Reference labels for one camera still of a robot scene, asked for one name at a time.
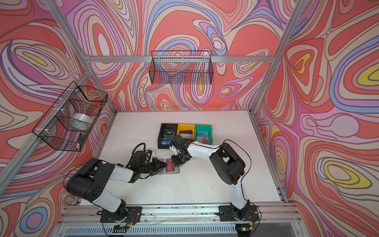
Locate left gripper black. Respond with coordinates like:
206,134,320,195
138,158,167,177

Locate grey card holder wallet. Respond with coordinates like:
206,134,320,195
157,159,180,175

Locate red credit card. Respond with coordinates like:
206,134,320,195
165,159,179,174

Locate blue credit card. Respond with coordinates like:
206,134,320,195
158,139,172,149

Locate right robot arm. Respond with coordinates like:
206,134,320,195
169,135,250,221

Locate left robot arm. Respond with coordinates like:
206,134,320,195
64,143,167,223

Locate black plastic bin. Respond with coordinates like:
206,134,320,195
158,123,178,140

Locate yellow plastic bin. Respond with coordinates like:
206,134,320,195
177,124,195,141

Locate green plastic bin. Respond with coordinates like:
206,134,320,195
194,124,213,145

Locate white tape roll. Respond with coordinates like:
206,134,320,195
69,113,93,131

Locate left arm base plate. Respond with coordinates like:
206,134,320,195
100,206,142,224

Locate aluminium front rail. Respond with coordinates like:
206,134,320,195
53,202,309,237

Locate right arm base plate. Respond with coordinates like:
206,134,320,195
215,204,260,223

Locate black wire basket back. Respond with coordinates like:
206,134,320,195
149,50,214,85

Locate black wire basket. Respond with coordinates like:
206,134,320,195
32,82,108,152
149,50,214,85

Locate black wire basket left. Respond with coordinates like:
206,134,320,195
32,82,108,152

